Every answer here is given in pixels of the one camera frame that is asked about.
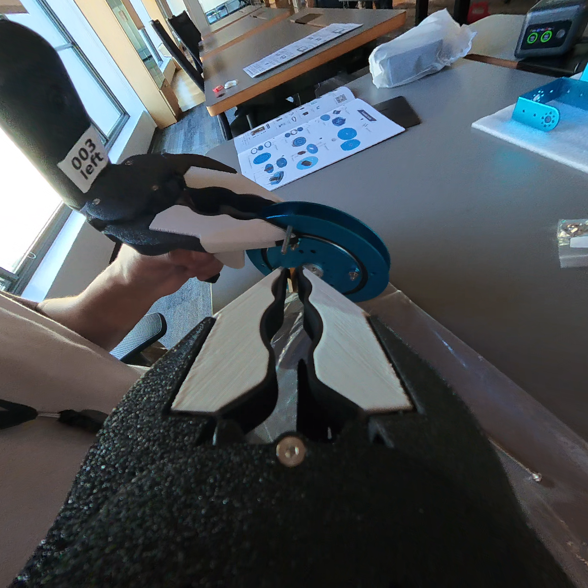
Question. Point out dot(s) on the person's left forearm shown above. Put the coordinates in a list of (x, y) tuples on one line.
[(115, 303)]

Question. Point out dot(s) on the printed paper sheet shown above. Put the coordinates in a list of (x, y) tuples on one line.
[(303, 48)]

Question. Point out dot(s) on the clear plastic bag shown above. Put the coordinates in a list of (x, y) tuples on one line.
[(482, 390)]

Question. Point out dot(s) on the white foam sheet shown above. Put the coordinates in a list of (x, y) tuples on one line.
[(528, 138)]

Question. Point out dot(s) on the black mesh office chair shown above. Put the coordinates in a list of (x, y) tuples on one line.
[(140, 337)]

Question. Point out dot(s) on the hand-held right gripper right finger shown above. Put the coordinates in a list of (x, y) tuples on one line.
[(353, 358)]

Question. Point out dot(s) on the wooden table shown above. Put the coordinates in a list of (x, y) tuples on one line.
[(275, 69)]

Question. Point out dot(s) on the window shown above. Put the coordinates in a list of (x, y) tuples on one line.
[(13, 220)]

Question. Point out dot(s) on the person's left hand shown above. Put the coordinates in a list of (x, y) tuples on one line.
[(188, 271)]

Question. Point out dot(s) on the black device with green display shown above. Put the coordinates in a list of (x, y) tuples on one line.
[(546, 27)]

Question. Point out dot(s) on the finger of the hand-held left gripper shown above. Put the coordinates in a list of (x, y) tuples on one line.
[(220, 183), (220, 232)]

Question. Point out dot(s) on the grey desk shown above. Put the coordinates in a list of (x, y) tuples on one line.
[(459, 206)]

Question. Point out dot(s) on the blue round turntable disc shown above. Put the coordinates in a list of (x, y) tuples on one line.
[(330, 229)]

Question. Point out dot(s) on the small bag of screws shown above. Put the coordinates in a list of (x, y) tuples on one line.
[(574, 243)]

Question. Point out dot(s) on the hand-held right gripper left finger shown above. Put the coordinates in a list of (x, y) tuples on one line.
[(229, 353)]

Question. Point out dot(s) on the blue metal bracket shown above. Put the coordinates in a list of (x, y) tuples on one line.
[(542, 103)]

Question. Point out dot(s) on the small metal pin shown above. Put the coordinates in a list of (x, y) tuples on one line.
[(288, 239)]

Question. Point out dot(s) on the open instruction manual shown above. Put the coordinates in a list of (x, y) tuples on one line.
[(321, 133)]

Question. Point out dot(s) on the black phone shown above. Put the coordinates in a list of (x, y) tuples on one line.
[(397, 112)]

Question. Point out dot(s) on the plastic-wrapped grey block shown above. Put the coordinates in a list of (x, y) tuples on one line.
[(413, 50)]

